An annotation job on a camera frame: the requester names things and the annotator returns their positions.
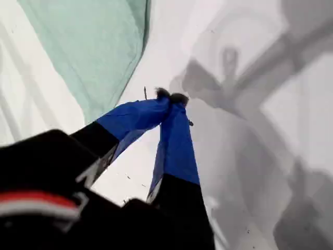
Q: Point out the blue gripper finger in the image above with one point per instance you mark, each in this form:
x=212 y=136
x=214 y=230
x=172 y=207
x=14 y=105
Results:
x=177 y=156
x=135 y=117

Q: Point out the pale green T-shirt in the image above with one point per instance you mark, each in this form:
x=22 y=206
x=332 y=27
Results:
x=91 y=52

